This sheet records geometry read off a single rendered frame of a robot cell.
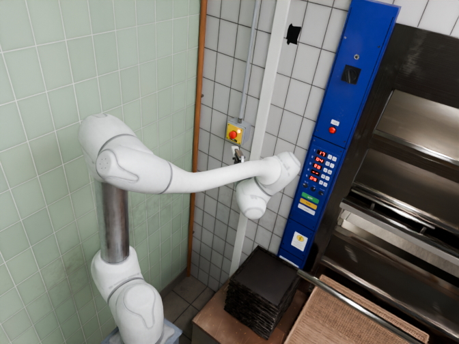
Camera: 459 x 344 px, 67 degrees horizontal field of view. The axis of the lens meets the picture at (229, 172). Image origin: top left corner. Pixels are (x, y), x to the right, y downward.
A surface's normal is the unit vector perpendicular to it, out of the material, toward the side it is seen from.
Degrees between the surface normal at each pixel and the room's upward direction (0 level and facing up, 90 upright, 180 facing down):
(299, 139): 90
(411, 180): 70
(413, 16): 90
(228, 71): 90
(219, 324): 0
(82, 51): 90
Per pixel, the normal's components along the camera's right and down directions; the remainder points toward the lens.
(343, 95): -0.58, 0.43
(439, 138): -0.51, 0.14
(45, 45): 0.81, 0.42
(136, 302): 0.17, -0.74
